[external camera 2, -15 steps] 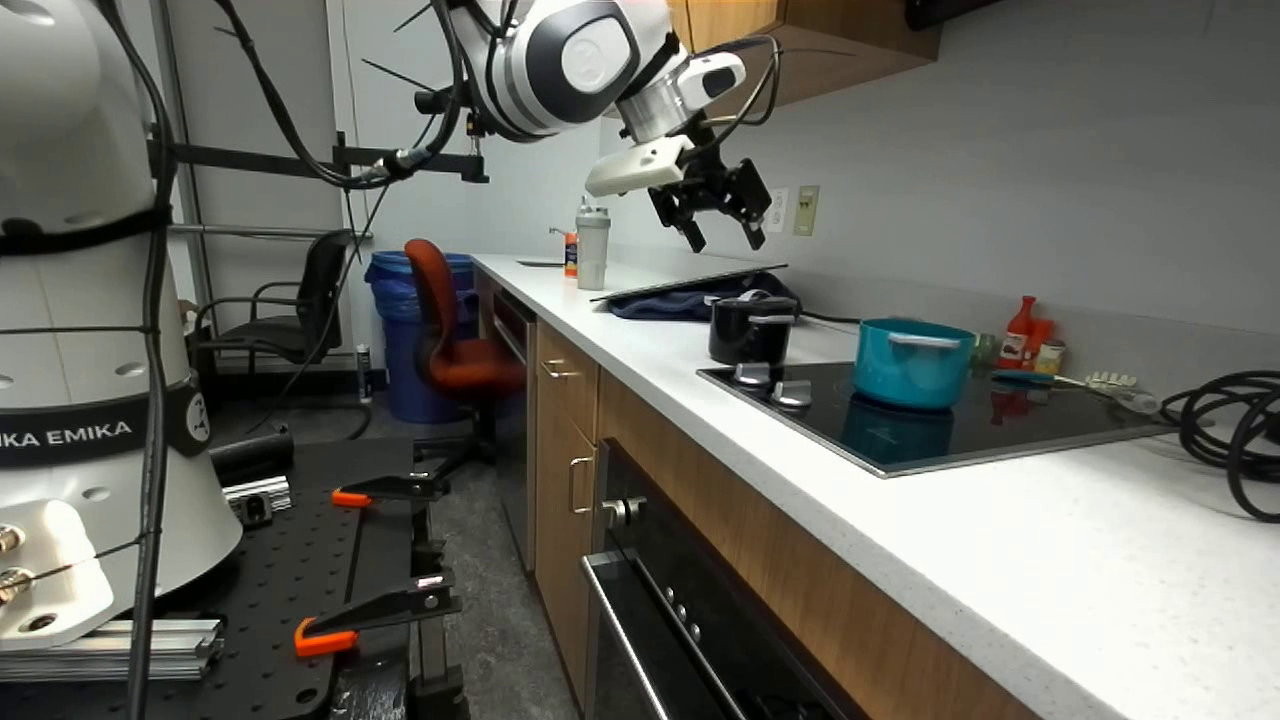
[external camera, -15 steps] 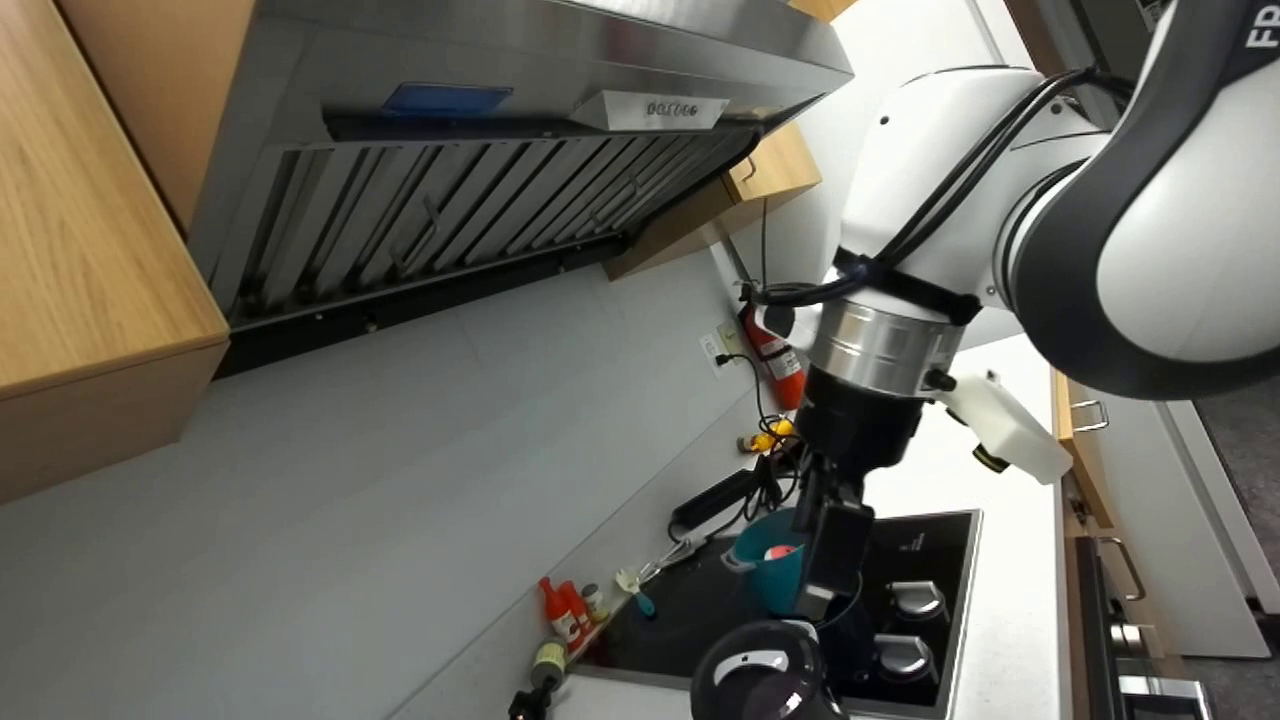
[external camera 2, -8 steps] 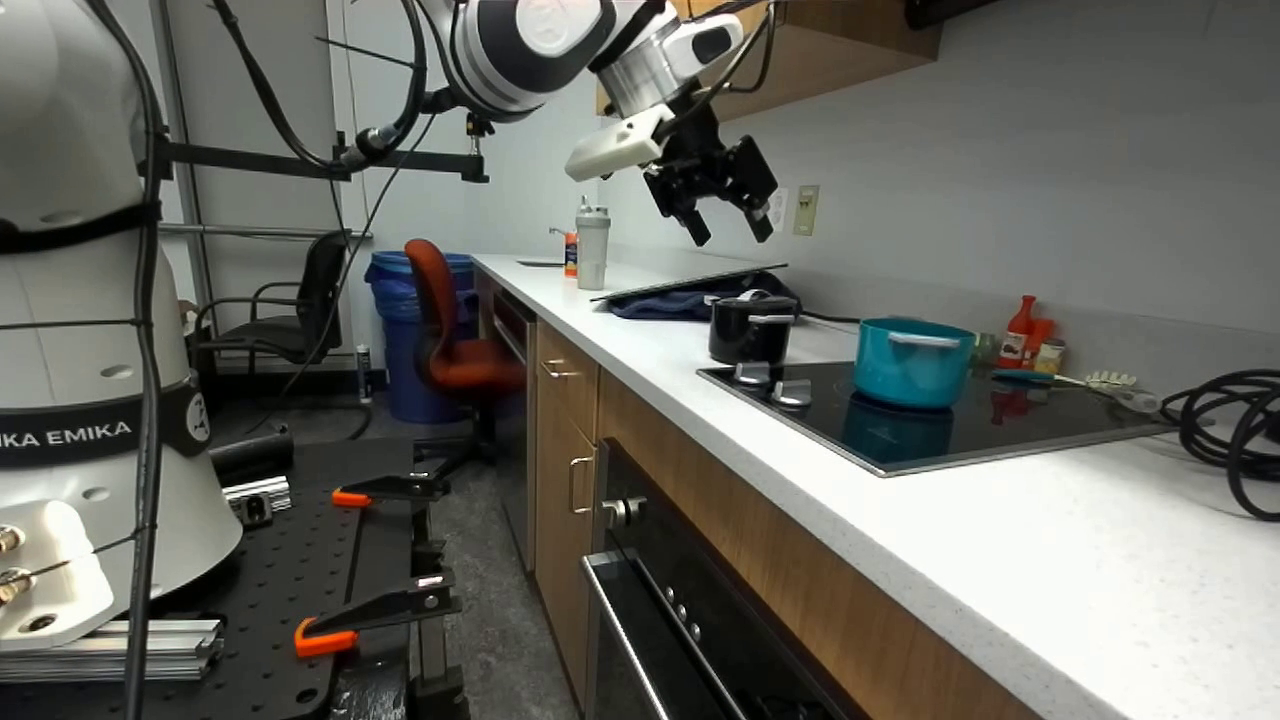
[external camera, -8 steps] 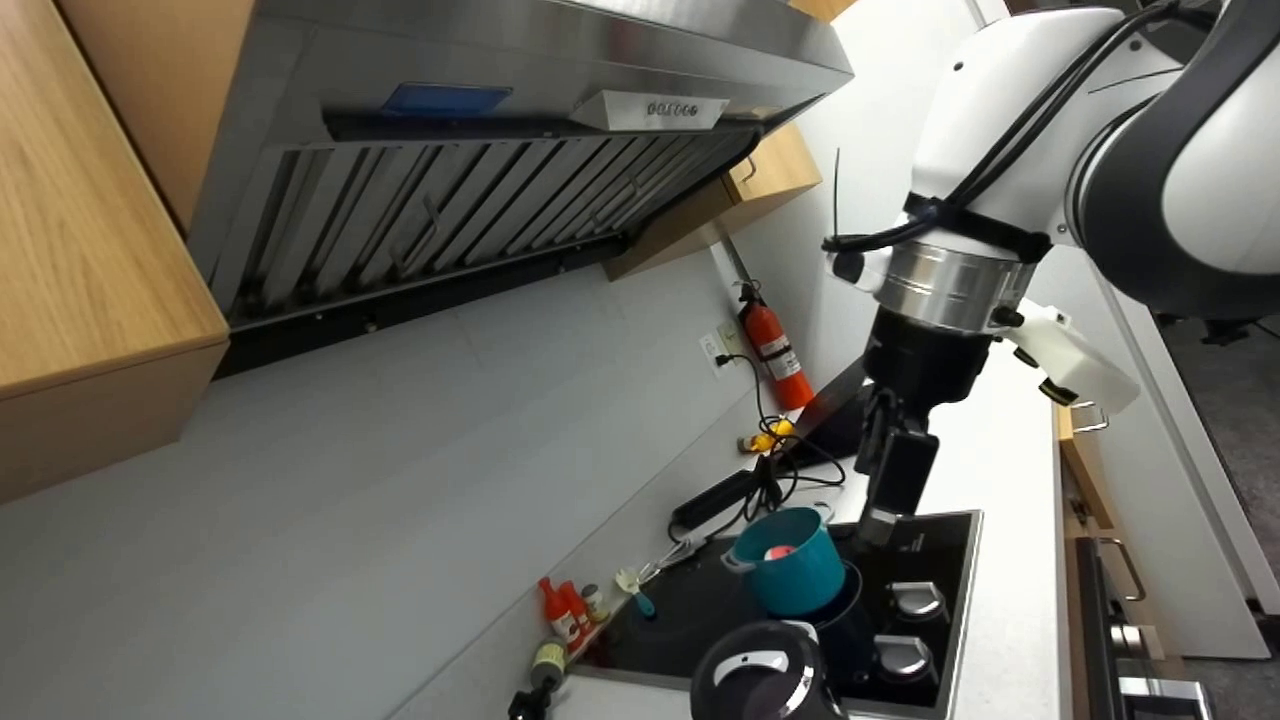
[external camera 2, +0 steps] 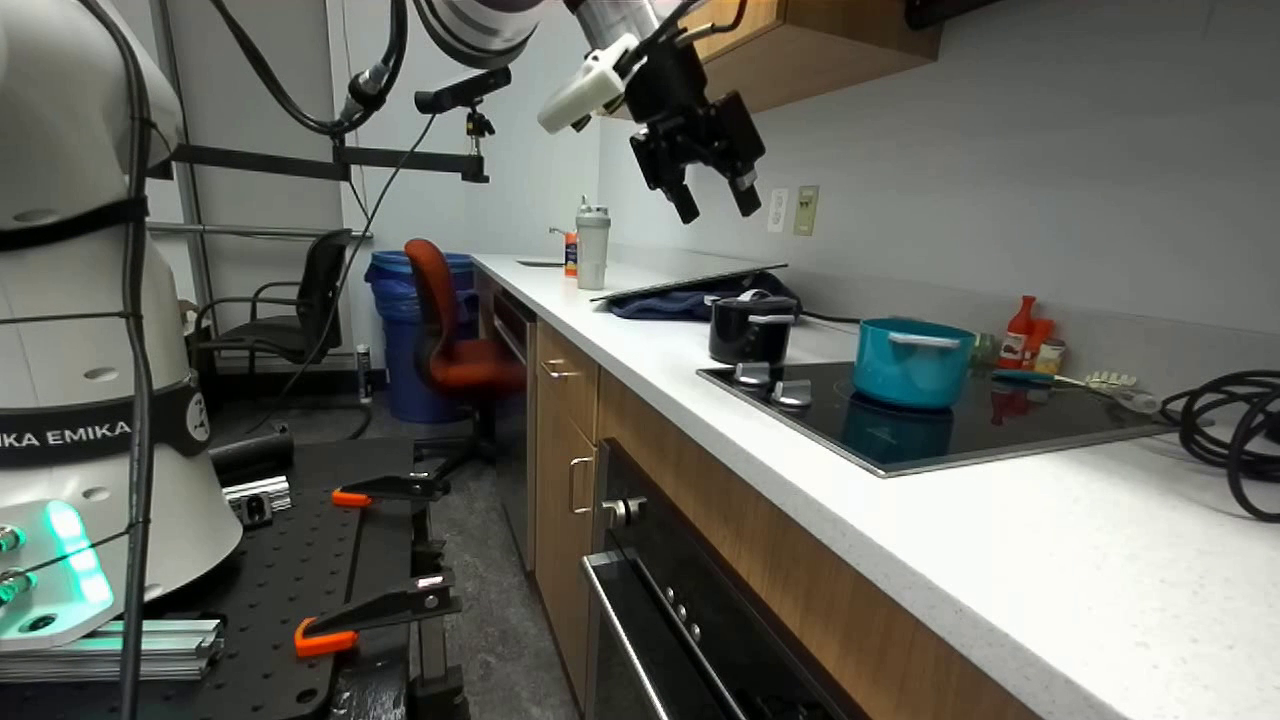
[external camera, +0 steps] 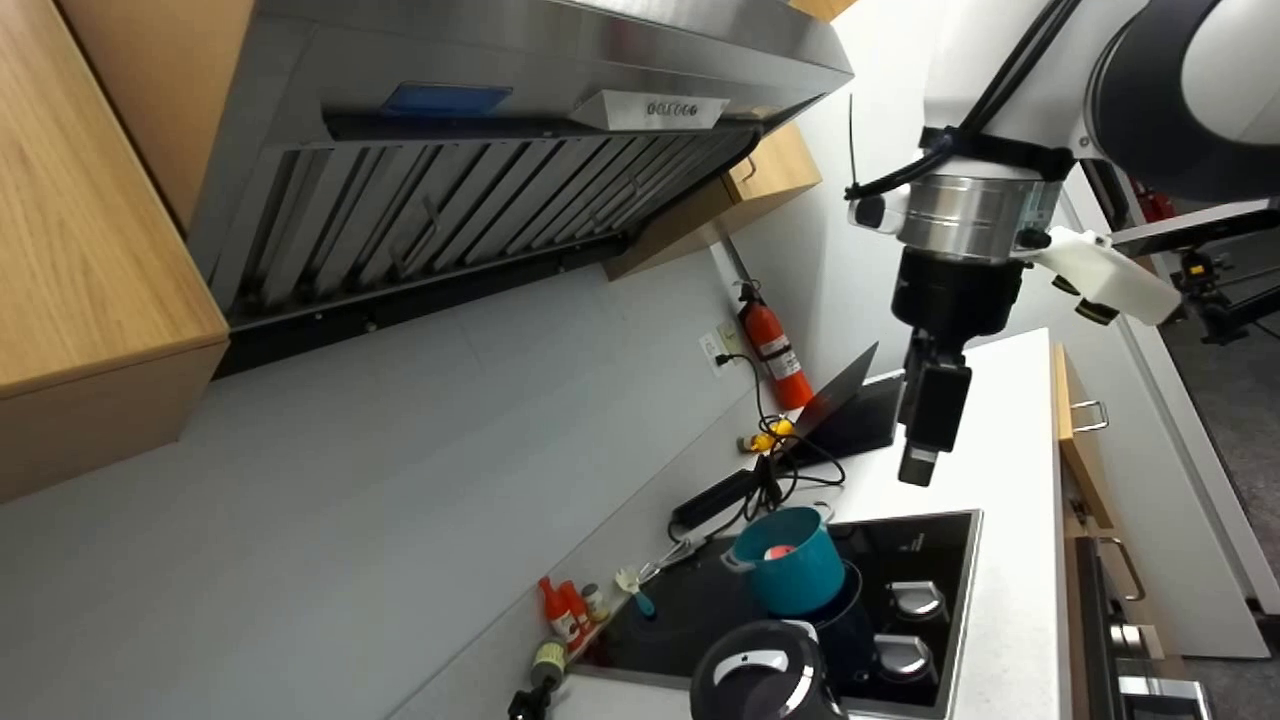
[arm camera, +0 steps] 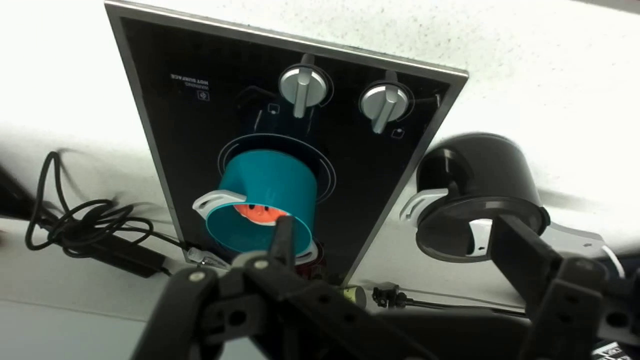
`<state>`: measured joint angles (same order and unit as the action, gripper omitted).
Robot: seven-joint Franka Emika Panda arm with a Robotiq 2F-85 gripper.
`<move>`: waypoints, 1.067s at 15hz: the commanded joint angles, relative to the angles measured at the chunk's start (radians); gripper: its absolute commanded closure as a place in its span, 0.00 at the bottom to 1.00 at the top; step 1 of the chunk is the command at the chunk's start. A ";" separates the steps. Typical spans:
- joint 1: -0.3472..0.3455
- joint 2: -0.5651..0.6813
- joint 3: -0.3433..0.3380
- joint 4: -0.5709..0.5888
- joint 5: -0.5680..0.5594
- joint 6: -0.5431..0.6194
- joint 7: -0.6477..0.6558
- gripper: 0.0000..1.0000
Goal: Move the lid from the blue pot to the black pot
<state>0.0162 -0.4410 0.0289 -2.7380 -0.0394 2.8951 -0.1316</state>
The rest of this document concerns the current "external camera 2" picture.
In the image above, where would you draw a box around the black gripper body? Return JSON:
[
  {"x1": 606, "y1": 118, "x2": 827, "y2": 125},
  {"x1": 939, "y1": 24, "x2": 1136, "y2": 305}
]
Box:
[{"x1": 621, "y1": 38, "x2": 773, "y2": 190}]

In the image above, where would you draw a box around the silver pot lid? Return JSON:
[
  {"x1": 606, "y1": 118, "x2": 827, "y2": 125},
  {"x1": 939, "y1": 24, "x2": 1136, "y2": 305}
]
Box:
[{"x1": 703, "y1": 285, "x2": 806, "y2": 319}]

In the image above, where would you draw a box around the white tumbler with lid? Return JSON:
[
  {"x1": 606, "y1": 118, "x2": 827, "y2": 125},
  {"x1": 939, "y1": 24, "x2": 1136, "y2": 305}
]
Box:
[{"x1": 568, "y1": 199, "x2": 621, "y2": 296}]

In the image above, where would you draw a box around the black pot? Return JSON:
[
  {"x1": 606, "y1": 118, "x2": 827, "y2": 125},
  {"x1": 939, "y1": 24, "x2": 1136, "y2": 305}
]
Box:
[{"x1": 703, "y1": 301, "x2": 806, "y2": 372}]

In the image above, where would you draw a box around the blue pot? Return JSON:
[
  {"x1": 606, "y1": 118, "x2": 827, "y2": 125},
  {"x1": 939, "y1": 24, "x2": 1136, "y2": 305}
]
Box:
[{"x1": 850, "y1": 311, "x2": 982, "y2": 418}]

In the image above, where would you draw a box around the silver stove knob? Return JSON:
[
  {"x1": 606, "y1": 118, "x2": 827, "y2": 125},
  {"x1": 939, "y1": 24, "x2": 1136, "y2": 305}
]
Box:
[
  {"x1": 770, "y1": 375, "x2": 819, "y2": 414},
  {"x1": 728, "y1": 356, "x2": 782, "y2": 394}
]

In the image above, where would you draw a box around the red office chair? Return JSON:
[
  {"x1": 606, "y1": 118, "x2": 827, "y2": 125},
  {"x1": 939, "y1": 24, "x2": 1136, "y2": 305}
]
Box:
[{"x1": 400, "y1": 237, "x2": 530, "y2": 463}]

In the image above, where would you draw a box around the silver oven knob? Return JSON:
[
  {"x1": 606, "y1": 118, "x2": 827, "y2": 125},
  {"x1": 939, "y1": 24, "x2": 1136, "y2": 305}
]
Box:
[{"x1": 599, "y1": 491, "x2": 651, "y2": 530}]

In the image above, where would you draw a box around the red ketchup bottle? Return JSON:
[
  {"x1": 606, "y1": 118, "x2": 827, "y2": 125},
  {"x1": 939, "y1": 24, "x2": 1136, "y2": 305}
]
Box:
[{"x1": 997, "y1": 294, "x2": 1074, "y2": 380}]

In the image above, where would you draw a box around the blue trash bin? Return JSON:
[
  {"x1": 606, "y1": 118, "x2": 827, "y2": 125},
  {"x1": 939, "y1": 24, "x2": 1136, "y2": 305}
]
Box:
[{"x1": 361, "y1": 250, "x2": 483, "y2": 428}]

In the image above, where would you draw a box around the black glass cooktop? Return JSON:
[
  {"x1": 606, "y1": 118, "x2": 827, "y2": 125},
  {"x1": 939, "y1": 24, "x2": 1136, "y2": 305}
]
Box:
[{"x1": 692, "y1": 354, "x2": 1182, "y2": 484}]

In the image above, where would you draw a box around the black horizontal boom bar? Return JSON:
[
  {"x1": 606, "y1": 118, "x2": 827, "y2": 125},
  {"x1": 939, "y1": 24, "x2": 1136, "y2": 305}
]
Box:
[{"x1": 145, "y1": 137, "x2": 491, "y2": 190}]

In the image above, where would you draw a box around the black office chair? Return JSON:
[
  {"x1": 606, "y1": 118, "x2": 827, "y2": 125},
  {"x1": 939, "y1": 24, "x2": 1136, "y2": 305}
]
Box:
[{"x1": 184, "y1": 223, "x2": 361, "y2": 394}]

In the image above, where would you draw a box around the orange black clamp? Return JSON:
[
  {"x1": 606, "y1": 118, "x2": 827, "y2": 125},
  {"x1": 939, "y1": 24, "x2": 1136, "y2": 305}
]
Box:
[
  {"x1": 328, "y1": 467, "x2": 451, "y2": 520},
  {"x1": 290, "y1": 573, "x2": 457, "y2": 663}
]

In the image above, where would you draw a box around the black perforated breadboard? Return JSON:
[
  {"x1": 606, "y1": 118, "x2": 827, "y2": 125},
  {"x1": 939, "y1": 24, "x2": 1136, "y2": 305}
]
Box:
[{"x1": 0, "y1": 437, "x2": 447, "y2": 720}]

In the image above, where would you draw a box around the aluminium extrusion bar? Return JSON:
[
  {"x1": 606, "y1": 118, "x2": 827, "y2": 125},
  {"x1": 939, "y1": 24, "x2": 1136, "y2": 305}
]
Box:
[{"x1": 0, "y1": 618, "x2": 229, "y2": 687}]

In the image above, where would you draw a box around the beige wall outlet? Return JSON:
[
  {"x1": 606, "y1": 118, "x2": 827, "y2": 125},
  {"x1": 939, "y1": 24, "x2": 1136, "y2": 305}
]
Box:
[{"x1": 789, "y1": 181, "x2": 826, "y2": 246}]

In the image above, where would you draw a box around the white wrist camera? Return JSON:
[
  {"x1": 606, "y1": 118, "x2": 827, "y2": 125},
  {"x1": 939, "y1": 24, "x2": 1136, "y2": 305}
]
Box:
[{"x1": 533, "y1": 28, "x2": 644, "y2": 142}]

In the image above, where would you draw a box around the small wooden wall cabinet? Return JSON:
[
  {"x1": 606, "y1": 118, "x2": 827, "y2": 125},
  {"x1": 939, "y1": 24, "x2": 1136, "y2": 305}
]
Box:
[{"x1": 687, "y1": 0, "x2": 946, "y2": 120}]

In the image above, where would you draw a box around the black camera on stand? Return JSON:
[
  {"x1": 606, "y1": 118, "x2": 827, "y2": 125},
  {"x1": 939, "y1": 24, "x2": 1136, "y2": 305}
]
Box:
[{"x1": 409, "y1": 66, "x2": 521, "y2": 144}]

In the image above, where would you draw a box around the silver cabinet door handle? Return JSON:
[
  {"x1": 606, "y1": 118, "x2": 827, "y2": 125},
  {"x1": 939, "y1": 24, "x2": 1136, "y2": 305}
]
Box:
[{"x1": 563, "y1": 448, "x2": 599, "y2": 520}]

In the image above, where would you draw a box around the teal handled utensil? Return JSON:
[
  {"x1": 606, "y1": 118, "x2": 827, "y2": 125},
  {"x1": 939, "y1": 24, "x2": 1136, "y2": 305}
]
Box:
[{"x1": 989, "y1": 368, "x2": 1141, "y2": 401}]

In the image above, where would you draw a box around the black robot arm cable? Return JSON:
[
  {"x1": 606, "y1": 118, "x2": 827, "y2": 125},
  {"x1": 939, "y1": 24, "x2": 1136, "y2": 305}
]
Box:
[{"x1": 210, "y1": 0, "x2": 411, "y2": 142}]

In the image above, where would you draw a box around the silver oven handle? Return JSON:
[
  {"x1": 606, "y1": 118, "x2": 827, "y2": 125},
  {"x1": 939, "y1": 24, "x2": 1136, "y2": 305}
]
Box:
[{"x1": 581, "y1": 543, "x2": 677, "y2": 720}]

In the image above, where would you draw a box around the black coiled power cable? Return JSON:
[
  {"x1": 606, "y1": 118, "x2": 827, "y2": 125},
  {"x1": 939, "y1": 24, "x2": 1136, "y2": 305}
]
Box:
[{"x1": 1157, "y1": 368, "x2": 1280, "y2": 530}]

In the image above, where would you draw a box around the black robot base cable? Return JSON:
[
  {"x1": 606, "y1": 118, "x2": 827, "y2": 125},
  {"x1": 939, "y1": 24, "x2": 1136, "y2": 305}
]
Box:
[{"x1": 78, "y1": 0, "x2": 169, "y2": 720}]

